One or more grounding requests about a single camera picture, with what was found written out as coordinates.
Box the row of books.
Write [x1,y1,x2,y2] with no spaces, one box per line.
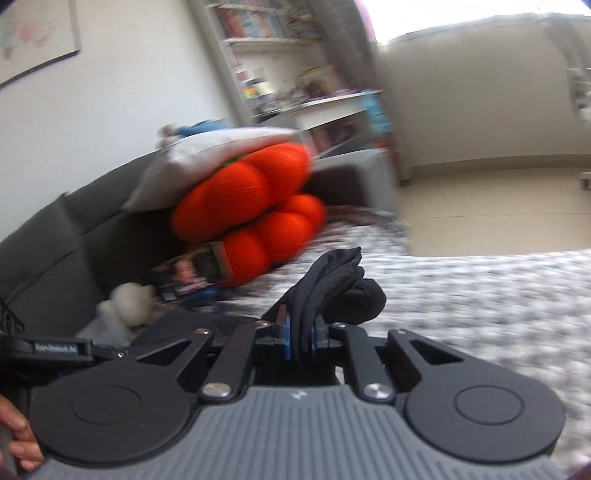
[215,4,325,41]

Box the white bookshelf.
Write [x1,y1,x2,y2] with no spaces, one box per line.
[203,0,352,117]

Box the white office chair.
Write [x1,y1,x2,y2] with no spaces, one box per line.
[547,18,591,191]

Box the grey patterned curtain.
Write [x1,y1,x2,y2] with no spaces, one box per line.
[307,0,385,154]

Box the white pillow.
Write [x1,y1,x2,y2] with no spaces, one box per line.
[122,127,302,214]

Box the framed wall picture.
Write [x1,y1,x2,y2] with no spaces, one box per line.
[0,0,82,89]

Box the white plush toy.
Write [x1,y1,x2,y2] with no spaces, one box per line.
[76,282,161,345]

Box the blue phone stand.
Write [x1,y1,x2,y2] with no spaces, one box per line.
[178,285,223,311]

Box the grey sofa armrest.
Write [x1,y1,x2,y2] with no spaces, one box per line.
[0,148,399,352]

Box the white desk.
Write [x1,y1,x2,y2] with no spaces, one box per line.
[259,90,394,161]

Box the smartphone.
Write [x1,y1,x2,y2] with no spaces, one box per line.
[150,242,235,304]

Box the grey white quilted blanket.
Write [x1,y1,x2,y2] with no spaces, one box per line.
[203,208,591,467]

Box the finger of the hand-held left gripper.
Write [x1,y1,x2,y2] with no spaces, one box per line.
[91,344,134,369]

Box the black t-shirt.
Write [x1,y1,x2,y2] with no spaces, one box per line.
[259,247,387,388]

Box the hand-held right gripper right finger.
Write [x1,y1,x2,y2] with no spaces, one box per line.
[309,318,467,404]

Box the blue plush toy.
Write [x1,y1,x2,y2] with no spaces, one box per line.
[159,119,232,149]

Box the window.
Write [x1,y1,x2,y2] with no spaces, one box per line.
[360,0,591,45]

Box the person's left hand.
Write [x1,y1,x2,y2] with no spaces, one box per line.
[0,394,45,472]

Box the grey checked sheet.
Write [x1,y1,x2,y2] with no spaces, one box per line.
[323,207,413,256]

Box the orange pumpkin cushion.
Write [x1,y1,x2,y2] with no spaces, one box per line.
[171,143,329,289]

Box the blue hanging bag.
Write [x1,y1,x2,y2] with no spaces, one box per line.
[365,91,394,145]

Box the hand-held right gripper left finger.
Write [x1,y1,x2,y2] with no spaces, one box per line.
[127,305,294,401]

